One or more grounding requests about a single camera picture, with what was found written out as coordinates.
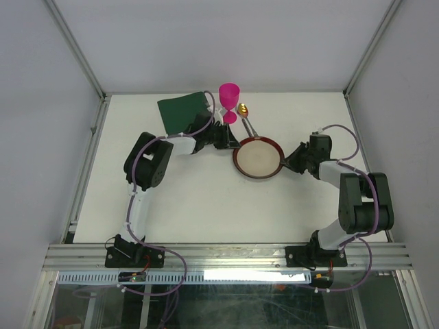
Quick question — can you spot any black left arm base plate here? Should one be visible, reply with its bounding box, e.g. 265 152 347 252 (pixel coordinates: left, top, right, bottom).
104 246 165 269

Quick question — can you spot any silver fork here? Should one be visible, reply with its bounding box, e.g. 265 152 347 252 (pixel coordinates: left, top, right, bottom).
244 118 259 138

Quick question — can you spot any green placemat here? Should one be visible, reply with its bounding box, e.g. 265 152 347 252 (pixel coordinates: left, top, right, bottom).
157 92 211 135

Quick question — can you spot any pink plastic goblet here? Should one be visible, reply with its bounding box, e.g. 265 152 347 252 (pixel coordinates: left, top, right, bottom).
219 83 240 124

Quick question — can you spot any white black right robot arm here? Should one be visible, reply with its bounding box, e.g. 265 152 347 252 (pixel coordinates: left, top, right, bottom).
282 134 394 265

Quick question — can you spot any aluminium left frame post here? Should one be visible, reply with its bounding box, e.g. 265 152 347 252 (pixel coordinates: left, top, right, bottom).
43 0 110 103

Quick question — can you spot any gold bowl spoon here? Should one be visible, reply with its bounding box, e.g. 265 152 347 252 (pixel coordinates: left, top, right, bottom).
237 103 249 130

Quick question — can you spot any red rimmed cream plate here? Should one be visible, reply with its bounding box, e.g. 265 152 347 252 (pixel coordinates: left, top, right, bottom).
233 137 285 180

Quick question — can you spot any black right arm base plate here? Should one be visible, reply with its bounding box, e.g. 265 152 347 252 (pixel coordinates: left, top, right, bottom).
285 245 348 269

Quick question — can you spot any white slotted cable duct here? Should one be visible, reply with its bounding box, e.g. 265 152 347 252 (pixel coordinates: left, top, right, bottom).
58 269 311 285

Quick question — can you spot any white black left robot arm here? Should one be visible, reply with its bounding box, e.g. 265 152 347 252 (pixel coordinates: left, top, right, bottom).
115 114 241 267

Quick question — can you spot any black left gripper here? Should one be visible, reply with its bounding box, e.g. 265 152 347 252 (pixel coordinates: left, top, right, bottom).
204 123 242 150

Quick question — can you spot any aluminium front rail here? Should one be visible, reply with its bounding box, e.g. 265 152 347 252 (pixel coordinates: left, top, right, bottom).
43 242 413 271

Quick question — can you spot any aluminium right frame post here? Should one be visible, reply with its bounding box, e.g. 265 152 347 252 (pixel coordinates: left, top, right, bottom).
342 0 404 99

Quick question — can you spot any aluminium frame post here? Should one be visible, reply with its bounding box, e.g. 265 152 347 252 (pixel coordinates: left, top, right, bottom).
43 0 110 103
342 0 404 99

